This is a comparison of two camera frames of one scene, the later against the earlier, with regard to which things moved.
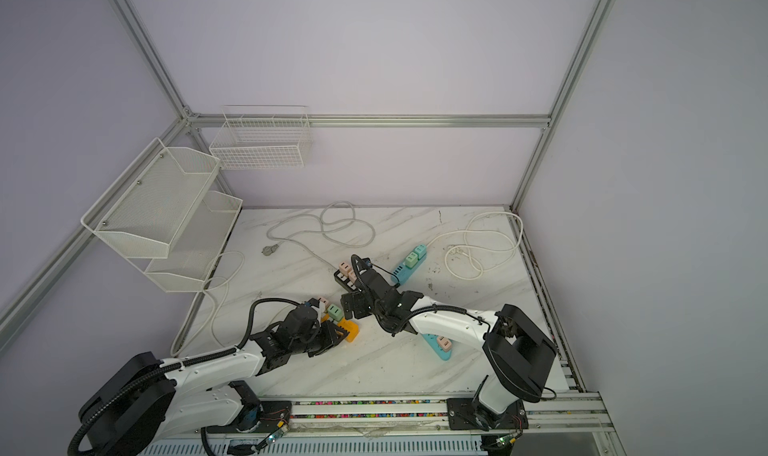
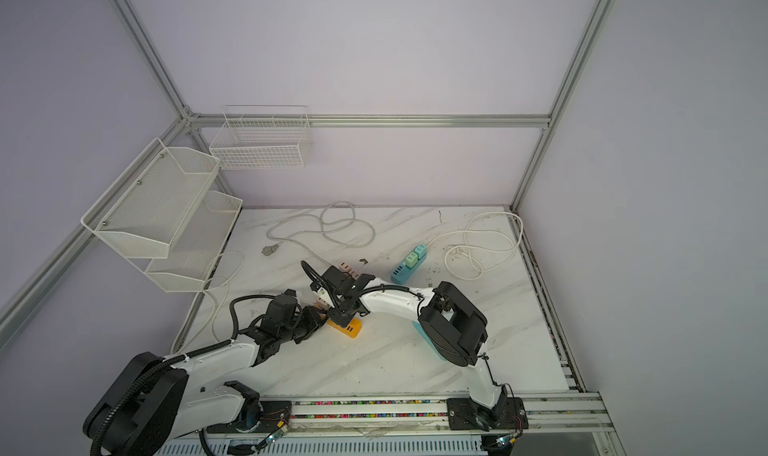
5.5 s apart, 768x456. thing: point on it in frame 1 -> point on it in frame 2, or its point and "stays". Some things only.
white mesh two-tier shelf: (159, 213) stays
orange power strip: (348, 325) stays
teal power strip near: (432, 340) stays
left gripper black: (331, 338) -> (309, 314)
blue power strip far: (404, 274) stays
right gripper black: (354, 299) -> (334, 317)
